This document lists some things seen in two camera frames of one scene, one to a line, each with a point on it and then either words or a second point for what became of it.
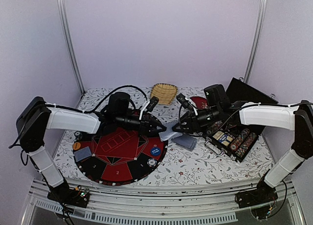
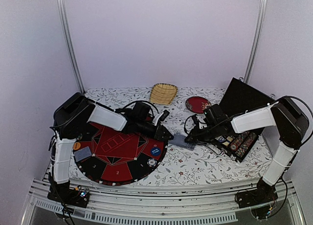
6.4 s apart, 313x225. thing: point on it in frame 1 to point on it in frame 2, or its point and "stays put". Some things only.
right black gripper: x=192 y=123 to x=196 y=136
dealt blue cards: x=82 y=154 stays put
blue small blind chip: x=155 y=151 stays put
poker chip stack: x=78 y=135 stays put
